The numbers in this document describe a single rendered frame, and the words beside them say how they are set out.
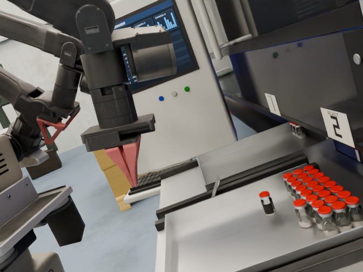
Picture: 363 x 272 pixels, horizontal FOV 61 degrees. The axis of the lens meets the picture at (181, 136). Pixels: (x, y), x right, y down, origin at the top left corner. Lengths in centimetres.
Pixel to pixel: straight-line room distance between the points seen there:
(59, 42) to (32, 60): 938
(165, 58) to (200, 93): 89
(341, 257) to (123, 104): 37
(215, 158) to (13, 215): 61
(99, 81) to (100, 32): 7
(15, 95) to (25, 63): 937
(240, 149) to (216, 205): 37
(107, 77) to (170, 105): 93
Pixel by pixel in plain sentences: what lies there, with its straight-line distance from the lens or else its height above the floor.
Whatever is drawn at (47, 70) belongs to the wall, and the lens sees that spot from 1003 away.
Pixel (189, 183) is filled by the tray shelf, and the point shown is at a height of 88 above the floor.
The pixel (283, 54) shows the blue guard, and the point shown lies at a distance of 71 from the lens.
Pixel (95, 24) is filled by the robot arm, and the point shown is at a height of 130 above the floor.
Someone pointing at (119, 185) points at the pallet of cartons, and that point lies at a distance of 336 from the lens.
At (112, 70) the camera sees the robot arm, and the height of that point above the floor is 124.
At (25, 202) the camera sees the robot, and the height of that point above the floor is 105.
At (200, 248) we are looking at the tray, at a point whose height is 88.
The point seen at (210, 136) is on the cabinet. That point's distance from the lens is 136.
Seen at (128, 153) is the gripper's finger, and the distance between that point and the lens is 44.
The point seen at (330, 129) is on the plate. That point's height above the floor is 101.
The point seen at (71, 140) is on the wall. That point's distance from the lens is 1008.
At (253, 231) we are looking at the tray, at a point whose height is 88.
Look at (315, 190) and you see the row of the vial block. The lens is 60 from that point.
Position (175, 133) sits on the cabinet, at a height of 94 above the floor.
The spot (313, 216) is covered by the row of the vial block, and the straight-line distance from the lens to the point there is 59.
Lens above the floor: 122
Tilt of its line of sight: 12 degrees down
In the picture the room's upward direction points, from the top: 21 degrees counter-clockwise
